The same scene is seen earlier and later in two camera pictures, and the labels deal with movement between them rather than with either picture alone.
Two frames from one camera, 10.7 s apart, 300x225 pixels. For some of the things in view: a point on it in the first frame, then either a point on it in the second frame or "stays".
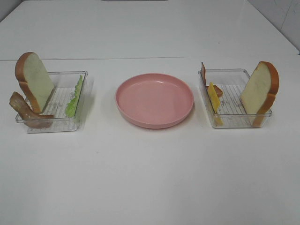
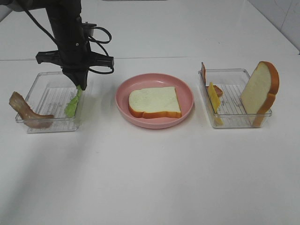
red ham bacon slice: x=203 y=71 stays
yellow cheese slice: x=215 y=102 stays
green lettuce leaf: x=70 y=109 stays
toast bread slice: x=34 y=79 -> x=153 y=102
